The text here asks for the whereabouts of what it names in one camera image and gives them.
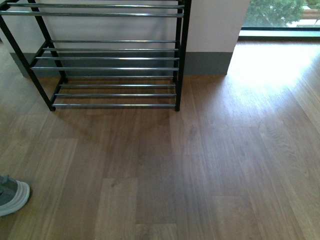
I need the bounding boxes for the grey knit sneaker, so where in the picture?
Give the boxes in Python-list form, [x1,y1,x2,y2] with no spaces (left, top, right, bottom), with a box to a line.
[0,175,31,217]

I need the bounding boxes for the black metal shoe rack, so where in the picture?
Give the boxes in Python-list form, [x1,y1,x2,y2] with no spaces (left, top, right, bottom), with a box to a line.
[0,0,192,111]

